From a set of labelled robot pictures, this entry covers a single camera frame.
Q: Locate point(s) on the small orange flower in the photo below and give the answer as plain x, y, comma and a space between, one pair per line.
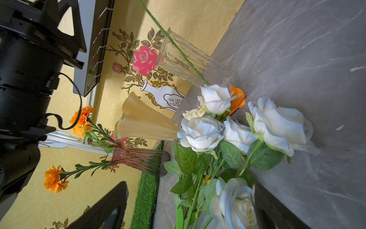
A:
239, 101

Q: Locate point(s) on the white rose near stems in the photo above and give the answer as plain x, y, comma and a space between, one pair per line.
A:
233, 207

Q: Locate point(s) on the grey wall shelf tray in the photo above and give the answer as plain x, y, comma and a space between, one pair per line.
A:
96, 17

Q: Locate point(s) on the white rose flower large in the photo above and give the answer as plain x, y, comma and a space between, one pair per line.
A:
282, 129

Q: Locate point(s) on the cream fluted glass vase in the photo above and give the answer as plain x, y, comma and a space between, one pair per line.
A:
140, 120

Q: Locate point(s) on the orange carnation flower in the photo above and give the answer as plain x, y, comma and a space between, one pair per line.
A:
56, 178

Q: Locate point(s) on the purple ribbed glass vase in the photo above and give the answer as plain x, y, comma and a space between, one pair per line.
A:
150, 161

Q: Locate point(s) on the green artificial grass mat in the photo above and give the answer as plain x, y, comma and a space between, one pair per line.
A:
145, 203

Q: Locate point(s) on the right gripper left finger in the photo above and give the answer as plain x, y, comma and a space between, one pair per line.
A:
107, 213

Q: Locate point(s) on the clear glass vase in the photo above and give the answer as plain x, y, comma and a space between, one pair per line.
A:
181, 58

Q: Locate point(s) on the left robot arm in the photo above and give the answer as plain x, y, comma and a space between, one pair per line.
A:
37, 39

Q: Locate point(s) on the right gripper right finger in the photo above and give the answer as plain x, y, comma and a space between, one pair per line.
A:
273, 214

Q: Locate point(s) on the cream rose flower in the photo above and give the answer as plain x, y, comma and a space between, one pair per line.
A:
198, 112

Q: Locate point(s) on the orange marigold flower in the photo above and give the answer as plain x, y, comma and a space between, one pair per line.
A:
86, 128

